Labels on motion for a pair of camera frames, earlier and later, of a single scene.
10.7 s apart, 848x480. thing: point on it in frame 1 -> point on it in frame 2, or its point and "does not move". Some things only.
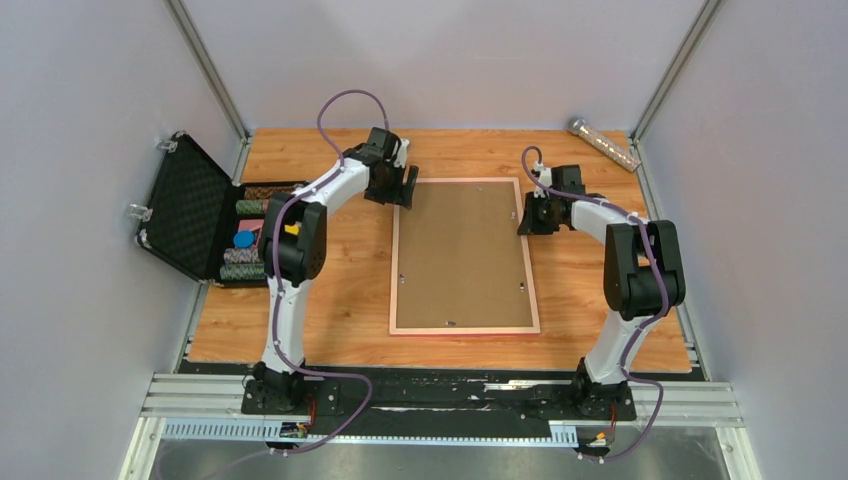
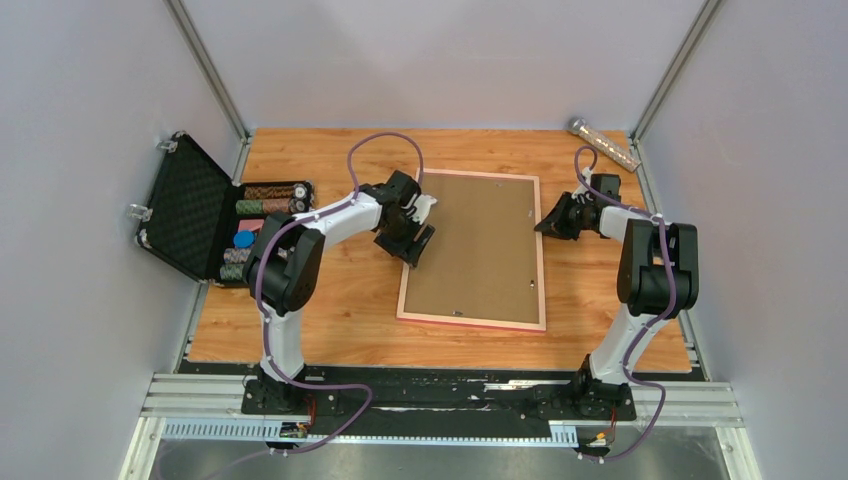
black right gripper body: (540, 215) -> (578, 217)
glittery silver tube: (578, 126) does not move
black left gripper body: (393, 191) -> (399, 239)
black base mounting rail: (399, 401) does not move
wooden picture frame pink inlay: (535, 328) -> (530, 326)
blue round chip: (243, 239) does not move
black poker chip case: (198, 220) does not move
